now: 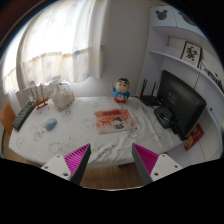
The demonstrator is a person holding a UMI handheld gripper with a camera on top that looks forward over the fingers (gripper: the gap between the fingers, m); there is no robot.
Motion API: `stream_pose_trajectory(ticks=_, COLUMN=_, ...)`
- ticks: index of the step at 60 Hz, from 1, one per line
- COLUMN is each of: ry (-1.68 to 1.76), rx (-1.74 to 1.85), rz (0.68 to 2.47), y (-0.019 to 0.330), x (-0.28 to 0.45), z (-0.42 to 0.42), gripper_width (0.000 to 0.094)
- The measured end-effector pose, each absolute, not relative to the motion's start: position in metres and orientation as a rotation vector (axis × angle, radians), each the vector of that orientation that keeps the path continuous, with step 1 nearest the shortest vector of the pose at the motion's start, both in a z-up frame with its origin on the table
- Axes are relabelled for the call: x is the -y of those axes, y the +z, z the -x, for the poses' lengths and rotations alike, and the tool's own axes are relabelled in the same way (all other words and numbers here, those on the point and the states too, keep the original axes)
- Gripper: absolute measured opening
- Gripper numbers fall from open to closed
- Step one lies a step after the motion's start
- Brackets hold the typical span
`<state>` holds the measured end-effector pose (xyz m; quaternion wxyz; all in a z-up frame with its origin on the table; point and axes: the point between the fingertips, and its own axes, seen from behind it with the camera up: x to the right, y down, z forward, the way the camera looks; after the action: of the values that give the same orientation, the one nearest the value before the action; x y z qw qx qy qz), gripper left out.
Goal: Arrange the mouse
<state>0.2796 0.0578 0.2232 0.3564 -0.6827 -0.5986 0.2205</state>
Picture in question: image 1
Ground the white lace tissue box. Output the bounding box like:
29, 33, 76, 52
52, 82, 75, 111

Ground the light blue computer mouse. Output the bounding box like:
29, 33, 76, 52
45, 118, 57, 131

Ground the red illustrated mouse pad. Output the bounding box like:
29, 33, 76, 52
94, 109, 137, 134

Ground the framed calligraphy picture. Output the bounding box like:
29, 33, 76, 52
181, 41, 202, 68

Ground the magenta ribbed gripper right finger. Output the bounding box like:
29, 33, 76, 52
132, 143, 182, 185

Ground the black keyboard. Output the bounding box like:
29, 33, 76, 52
12, 101, 34, 131

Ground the white wall shelf unit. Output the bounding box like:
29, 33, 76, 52
136, 6, 224, 164

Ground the cartoon boy figurine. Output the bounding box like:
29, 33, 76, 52
111, 77, 130, 103

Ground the orange wooden chair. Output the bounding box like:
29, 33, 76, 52
0, 101, 16, 134

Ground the sheer white curtain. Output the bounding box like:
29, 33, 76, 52
0, 0, 111, 94

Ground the red booklet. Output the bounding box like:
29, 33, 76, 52
184, 123, 204, 151

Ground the white patterned tablecloth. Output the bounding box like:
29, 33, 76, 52
9, 97, 181, 168

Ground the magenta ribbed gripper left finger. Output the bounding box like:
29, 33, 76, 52
42, 144, 91, 185

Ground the black computer monitor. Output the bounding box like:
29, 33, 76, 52
154, 70, 207, 141

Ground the wooden sailing ship model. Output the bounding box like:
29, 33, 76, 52
31, 84, 49, 110

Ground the black wifi router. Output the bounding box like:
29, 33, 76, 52
140, 80, 160, 106

